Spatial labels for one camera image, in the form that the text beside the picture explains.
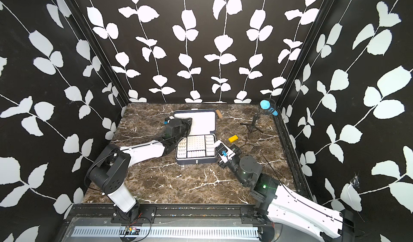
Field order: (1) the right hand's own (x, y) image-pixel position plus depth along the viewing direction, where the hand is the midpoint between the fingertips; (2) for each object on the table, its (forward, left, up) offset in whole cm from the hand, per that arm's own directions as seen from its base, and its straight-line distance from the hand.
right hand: (217, 138), depth 66 cm
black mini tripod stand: (+23, -22, -23) cm, 39 cm away
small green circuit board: (-30, +38, -31) cm, 58 cm away
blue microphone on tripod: (+24, -26, -4) cm, 36 cm away
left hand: (+21, +12, -10) cm, 27 cm away
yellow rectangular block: (+19, -11, -30) cm, 37 cm away
